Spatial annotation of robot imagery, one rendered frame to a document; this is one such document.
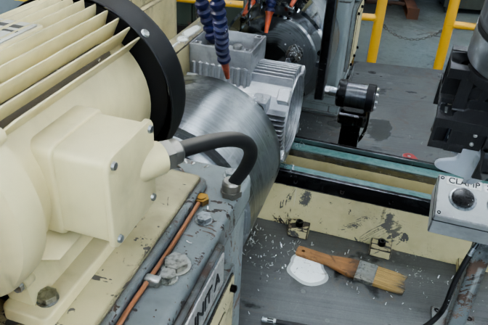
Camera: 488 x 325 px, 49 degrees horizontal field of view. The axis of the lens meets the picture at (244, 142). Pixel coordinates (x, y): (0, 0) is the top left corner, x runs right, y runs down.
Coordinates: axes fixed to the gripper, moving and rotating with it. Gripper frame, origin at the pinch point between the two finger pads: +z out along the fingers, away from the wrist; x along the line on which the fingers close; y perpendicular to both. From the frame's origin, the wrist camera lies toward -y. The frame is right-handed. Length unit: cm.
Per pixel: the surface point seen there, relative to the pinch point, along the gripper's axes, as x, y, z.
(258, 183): 7.0, 27.1, 2.1
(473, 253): 3.8, -3.5, 13.3
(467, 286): 5.6, -4.6, 20.5
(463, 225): 3.6, -0.6, 6.8
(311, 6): -52, 33, 19
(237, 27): -44, 48, 21
